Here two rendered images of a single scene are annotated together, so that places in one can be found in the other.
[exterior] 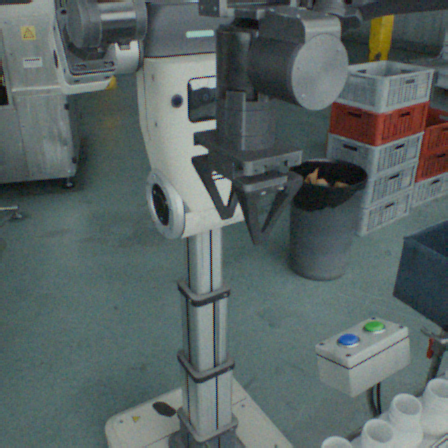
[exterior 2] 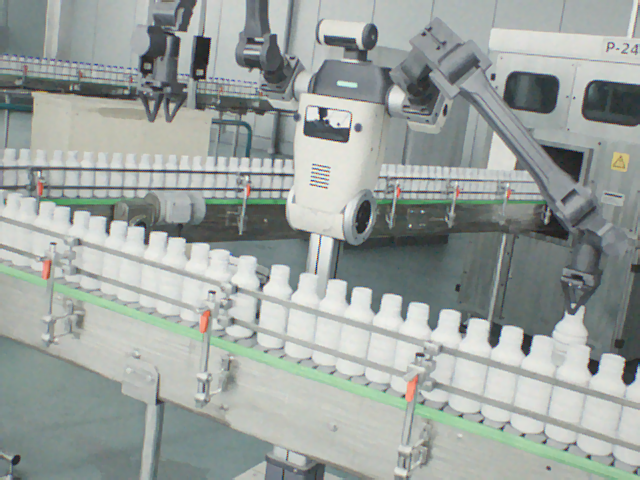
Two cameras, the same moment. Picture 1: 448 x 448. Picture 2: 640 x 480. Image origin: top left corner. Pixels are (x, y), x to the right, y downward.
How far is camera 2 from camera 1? 2.00 m
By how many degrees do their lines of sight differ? 59
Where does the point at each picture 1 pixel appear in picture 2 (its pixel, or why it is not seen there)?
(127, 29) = (255, 60)
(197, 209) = (298, 203)
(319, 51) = (139, 35)
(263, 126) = (157, 70)
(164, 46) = (322, 87)
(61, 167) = (598, 345)
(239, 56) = not seen: hidden behind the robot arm
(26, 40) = (614, 170)
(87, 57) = (266, 80)
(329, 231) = not seen: outside the picture
